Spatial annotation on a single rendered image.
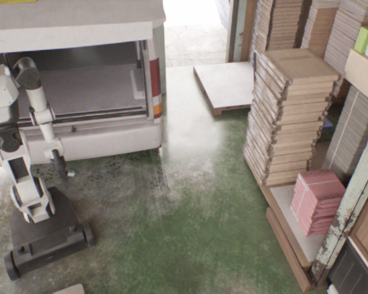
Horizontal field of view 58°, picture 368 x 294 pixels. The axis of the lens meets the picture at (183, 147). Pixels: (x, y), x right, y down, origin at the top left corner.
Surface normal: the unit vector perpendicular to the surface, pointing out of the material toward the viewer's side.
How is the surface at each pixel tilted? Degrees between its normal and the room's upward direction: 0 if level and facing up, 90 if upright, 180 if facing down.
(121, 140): 87
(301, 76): 0
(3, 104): 90
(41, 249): 0
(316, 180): 0
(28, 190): 66
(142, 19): 11
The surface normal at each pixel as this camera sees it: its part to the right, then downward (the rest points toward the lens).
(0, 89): 0.47, 0.56
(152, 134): 0.28, 0.55
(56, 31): 0.18, 0.81
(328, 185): 0.00, -0.77
